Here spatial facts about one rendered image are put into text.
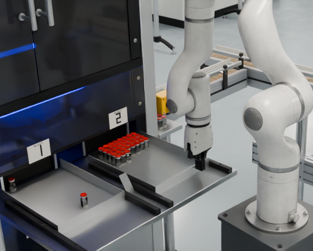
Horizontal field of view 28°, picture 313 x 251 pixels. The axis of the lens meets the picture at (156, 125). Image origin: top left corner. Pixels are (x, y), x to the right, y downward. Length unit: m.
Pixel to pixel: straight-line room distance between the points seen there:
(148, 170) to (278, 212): 0.52
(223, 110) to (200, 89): 2.87
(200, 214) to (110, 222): 1.67
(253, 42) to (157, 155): 0.71
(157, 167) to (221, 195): 1.56
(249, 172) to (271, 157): 2.16
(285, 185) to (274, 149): 0.13
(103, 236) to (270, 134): 0.57
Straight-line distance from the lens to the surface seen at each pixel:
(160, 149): 2.30
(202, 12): 1.86
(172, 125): 2.48
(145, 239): 2.57
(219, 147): 4.25
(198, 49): 1.90
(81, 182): 2.13
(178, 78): 1.89
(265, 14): 1.73
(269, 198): 1.86
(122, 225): 1.88
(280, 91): 1.73
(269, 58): 1.73
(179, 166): 2.18
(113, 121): 2.22
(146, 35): 2.24
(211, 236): 3.36
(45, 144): 2.06
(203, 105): 1.98
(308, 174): 2.96
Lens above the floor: 1.92
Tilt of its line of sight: 25 degrees down
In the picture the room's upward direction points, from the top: 3 degrees counter-clockwise
